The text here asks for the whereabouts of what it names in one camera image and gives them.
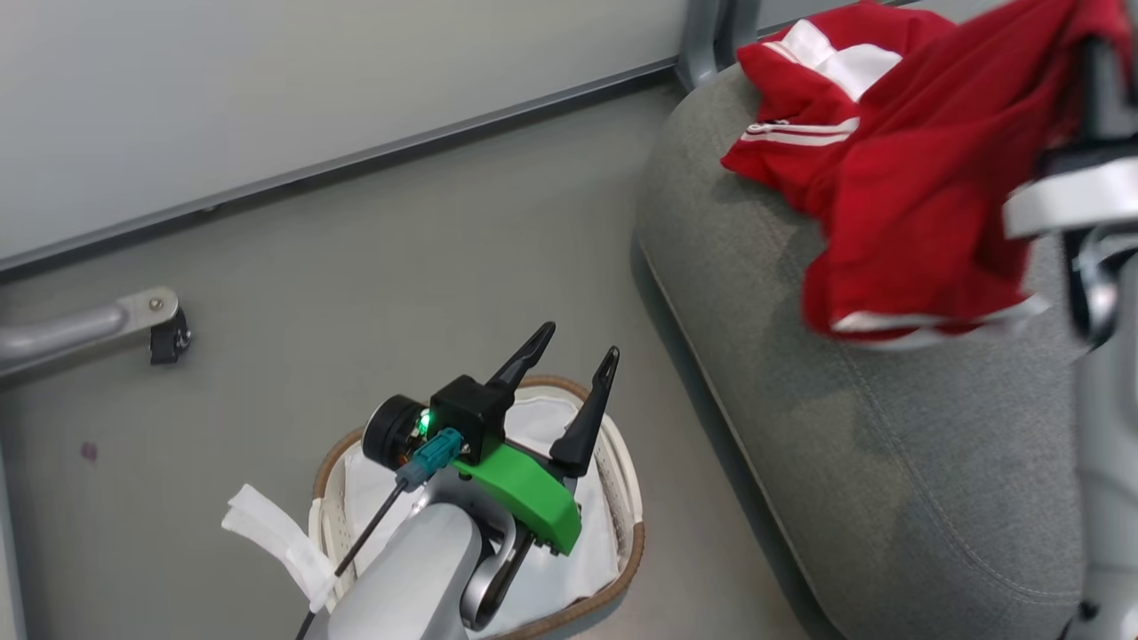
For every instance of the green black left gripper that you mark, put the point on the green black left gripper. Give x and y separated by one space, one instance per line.
524 493

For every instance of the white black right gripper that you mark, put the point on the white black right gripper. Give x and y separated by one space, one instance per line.
1080 196

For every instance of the red and white jersey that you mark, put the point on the red and white jersey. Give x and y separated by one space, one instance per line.
907 160

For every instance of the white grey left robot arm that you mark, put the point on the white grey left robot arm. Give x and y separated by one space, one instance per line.
409 578

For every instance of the grey fabric sofa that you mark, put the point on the grey fabric sofa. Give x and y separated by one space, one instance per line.
889 444

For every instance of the white laundry basket brown rim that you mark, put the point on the white laundry basket brown rim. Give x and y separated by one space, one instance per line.
622 498

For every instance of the black caster wheel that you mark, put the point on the black caster wheel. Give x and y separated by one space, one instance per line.
169 338

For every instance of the grey metal partition foot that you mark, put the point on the grey metal partition foot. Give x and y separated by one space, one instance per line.
71 331

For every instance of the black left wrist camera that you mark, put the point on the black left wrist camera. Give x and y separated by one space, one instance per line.
471 413

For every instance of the grey partition frame rail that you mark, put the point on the grey partition frame rail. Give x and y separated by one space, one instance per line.
356 164

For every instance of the grey partition post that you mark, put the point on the grey partition post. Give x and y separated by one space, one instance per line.
742 22
698 40

